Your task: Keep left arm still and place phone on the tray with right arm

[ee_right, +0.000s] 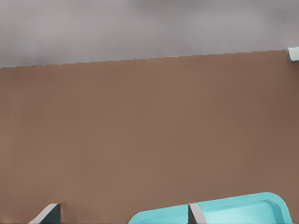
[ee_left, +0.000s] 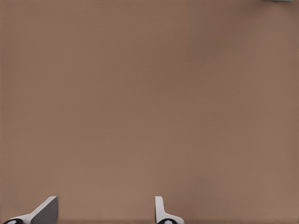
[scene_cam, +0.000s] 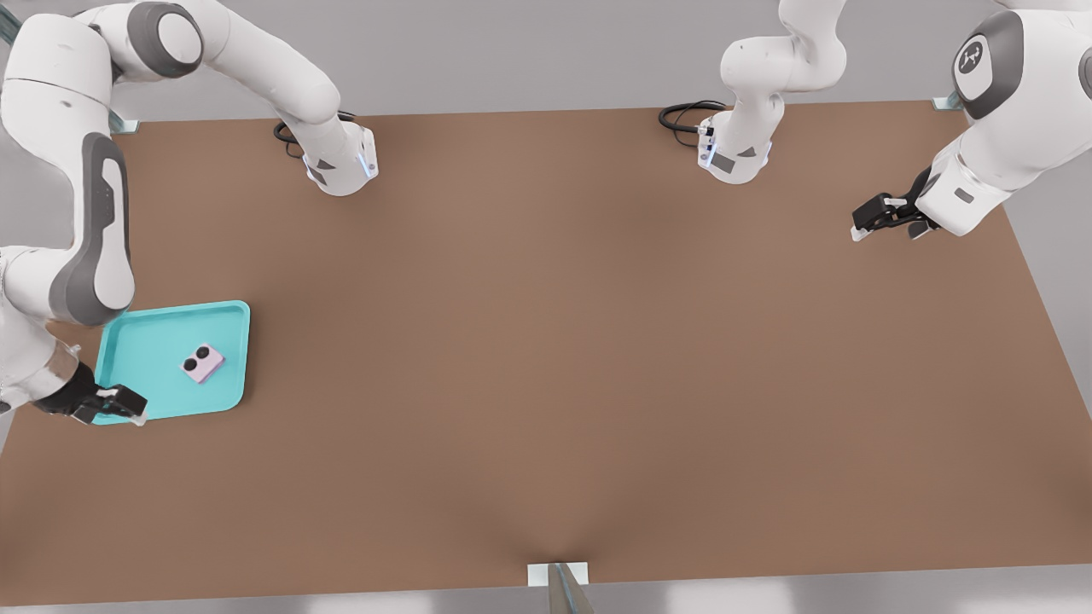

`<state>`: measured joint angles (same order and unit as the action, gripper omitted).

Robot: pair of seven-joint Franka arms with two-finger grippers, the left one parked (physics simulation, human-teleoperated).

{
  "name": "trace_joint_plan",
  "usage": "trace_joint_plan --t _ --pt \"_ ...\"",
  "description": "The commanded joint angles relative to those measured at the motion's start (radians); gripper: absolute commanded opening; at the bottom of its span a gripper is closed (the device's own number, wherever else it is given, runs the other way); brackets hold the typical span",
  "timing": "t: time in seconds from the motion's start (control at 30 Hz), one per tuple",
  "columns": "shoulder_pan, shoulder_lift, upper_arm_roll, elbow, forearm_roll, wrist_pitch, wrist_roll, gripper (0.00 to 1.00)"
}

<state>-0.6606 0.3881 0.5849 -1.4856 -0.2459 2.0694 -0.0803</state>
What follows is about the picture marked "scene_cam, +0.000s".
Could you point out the pale blue-green tray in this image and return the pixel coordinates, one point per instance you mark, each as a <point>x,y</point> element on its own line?
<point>162,375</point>

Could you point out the small pale lilac phone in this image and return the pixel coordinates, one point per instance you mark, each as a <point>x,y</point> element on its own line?
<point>203,363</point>

